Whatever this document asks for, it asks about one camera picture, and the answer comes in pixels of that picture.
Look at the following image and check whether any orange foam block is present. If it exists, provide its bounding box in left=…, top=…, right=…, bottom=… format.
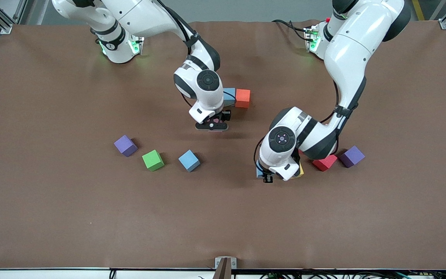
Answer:
left=235, top=89, right=251, bottom=109

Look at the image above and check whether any right arm base connector plate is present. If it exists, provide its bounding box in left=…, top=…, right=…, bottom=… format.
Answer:
left=128, top=35, right=146, bottom=55

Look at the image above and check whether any left arm base connector plate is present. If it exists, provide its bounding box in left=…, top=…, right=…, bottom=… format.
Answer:
left=304, top=24, right=321, bottom=53

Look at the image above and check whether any red foam block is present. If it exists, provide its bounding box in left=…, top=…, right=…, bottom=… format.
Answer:
left=312, top=154, right=338, bottom=172

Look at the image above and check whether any green foam block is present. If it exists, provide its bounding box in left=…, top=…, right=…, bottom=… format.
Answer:
left=142, top=150, right=165, bottom=172

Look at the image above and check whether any purple foam block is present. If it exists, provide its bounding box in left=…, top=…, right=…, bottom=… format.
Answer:
left=114, top=135, right=138, bottom=157
left=339, top=145, right=366, bottom=169

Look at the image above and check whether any brown table cover sheet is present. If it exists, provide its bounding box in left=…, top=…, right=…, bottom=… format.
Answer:
left=0, top=19, right=446, bottom=270

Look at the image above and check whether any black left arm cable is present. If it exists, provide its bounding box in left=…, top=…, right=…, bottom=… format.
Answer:
left=253, top=81, right=341, bottom=175

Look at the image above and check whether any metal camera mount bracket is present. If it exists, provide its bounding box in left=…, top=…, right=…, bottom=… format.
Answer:
left=214, top=257, right=237, bottom=279

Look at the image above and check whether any black base cable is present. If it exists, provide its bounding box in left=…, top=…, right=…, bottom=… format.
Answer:
left=271, top=19, right=309, bottom=41

